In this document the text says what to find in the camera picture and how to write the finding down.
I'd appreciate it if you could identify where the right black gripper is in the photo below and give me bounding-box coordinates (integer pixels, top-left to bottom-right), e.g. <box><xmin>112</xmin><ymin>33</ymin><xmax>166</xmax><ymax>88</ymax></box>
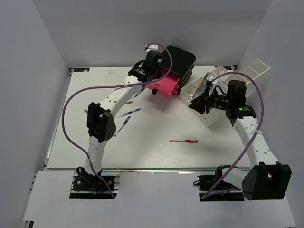
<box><xmin>189</xmin><ymin>86</ymin><xmax>232</xmax><ymax>114</ymax></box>

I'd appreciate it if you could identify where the black pink drawer organizer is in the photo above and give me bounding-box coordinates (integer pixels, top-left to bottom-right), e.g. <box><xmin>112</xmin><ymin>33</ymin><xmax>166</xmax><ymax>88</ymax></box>
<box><xmin>146</xmin><ymin>45</ymin><xmax>196</xmax><ymax>97</ymax></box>

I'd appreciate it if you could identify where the red pen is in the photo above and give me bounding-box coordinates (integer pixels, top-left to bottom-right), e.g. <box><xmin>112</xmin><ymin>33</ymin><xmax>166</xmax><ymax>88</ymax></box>
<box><xmin>169</xmin><ymin>140</ymin><xmax>198</xmax><ymax>143</ymax></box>

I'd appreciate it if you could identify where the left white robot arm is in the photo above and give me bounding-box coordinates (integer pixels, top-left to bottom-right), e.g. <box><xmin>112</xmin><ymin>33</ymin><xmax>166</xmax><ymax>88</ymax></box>
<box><xmin>84</xmin><ymin>50</ymin><xmax>163</xmax><ymax>190</ymax></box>

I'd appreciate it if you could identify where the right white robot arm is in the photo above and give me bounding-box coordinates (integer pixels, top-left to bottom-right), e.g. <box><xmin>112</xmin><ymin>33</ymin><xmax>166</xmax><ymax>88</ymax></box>
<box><xmin>189</xmin><ymin>93</ymin><xmax>292</xmax><ymax>200</ymax></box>

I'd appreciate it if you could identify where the blue clear pen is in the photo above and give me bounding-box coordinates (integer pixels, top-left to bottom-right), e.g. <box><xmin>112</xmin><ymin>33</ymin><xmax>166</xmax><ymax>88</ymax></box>
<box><xmin>118</xmin><ymin>108</ymin><xmax>141</xmax><ymax>118</ymax></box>

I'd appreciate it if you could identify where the blue capped pen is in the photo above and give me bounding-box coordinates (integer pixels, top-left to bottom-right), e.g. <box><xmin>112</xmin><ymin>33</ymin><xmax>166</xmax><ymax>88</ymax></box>
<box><xmin>114</xmin><ymin>116</ymin><xmax>131</xmax><ymax>137</ymax></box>

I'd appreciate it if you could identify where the blue sticker label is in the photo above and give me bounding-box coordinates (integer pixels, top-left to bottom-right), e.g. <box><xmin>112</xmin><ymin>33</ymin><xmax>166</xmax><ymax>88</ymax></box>
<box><xmin>73</xmin><ymin>68</ymin><xmax>90</xmax><ymax>72</ymax></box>

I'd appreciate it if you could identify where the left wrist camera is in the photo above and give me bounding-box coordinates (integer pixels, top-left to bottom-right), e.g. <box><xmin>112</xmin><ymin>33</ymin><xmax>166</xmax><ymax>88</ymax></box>
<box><xmin>145</xmin><ymin>44</ymin><xmax>159</xmax><ymax>53</ymax></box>

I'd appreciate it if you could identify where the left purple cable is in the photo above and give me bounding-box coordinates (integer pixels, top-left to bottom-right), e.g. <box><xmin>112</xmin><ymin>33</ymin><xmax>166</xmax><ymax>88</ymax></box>
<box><xmin>61</xmin><ymin>42</ymin><xmax>173</xmax><ymax>199</ymax></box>

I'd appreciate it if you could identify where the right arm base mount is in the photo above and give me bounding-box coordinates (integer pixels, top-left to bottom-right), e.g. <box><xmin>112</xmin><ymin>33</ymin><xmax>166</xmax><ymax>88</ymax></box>
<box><xmin>193</xmin><ymin>165</ymin><xmax>244</xmax><ymax>202</ymax></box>

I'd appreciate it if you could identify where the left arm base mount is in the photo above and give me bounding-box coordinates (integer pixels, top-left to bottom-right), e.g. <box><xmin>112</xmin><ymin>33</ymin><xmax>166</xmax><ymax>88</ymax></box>
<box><xmin>69</xmin><ymin>167</ymin><xmax>120</xmax><ymax>200</ymax></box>

